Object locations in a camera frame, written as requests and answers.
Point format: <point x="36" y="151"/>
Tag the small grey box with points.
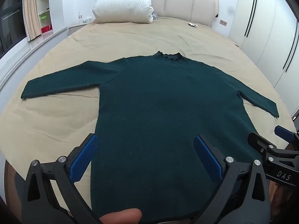
<point x="88" y="19"/>

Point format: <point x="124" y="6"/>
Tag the clear water bottle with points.
<point x="80" y="18"/>

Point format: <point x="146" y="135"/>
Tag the bed with beige sheet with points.
<point x="140" y="37"/>

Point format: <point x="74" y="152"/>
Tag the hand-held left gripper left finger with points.
<point x="84" y="158"/>

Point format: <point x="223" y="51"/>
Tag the white wall shelf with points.
<point x="44" y="2"/>

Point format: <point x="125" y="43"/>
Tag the small white item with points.
<point x="192" y="24"/>

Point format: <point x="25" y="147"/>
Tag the dark window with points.
<point x="11" y="16"/>

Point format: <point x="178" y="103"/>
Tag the white wardrobe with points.
<point x="268" y="28"/>

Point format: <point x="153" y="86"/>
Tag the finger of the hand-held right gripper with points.
<point x="286" y="133"/>
<point x="257" y="142"/>

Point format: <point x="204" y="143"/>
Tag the black and white striped cloth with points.
<point x="155" y="15"/>

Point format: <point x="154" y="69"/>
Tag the person's left hand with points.
<point x="121" y="217"/>

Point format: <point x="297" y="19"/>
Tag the dark green sweater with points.
<point x="151" y="98"/>

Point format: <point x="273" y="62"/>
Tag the red box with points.
<point x="46" y="29"/>

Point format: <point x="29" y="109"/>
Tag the white window ledge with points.
<point x="30" y="49"/>

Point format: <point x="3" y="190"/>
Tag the wall socket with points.
<point x="223" y="22"/>

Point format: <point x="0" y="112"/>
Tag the beige padded headboard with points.
<point x="179" y="2"/>

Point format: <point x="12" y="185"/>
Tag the beige curtain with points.
<point x="30" y="11"/>

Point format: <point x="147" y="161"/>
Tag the green container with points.
<point x="43" y="17"/>

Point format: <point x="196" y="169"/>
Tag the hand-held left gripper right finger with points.
<point x="208" y="158"/>

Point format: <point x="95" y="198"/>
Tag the white nightstand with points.
<point x="76" y="28"/>

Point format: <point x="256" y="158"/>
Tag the white pillow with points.
<point x="123" y="4"/>

